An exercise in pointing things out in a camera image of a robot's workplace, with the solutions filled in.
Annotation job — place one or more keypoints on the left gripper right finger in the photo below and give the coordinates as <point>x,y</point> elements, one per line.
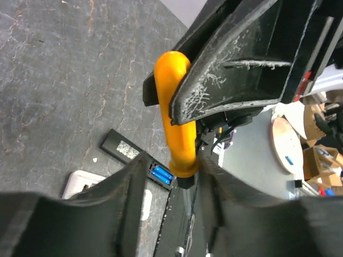
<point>240,220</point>

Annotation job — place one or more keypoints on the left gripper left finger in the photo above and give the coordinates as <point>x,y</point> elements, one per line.
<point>103,220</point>

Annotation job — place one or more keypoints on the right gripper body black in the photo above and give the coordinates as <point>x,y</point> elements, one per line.
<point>322,33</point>

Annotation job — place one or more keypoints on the slim white remote control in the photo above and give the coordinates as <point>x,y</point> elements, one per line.
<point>78,181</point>

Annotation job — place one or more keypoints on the orange handled screwdriver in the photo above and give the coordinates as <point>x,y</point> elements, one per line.
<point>169,72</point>

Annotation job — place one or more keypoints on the black remote control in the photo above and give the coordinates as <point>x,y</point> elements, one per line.
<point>125,151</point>

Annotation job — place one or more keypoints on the blue battery left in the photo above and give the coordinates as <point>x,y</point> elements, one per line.
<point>161,171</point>

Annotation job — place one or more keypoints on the blue battery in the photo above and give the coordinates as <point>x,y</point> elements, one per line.
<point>161,177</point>
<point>161,171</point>

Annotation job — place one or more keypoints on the blue battery right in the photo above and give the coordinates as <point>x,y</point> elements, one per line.
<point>161,177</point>

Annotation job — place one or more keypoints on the round white table outside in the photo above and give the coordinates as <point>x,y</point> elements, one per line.
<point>287,146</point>

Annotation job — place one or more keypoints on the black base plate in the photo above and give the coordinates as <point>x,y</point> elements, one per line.
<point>188,222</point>

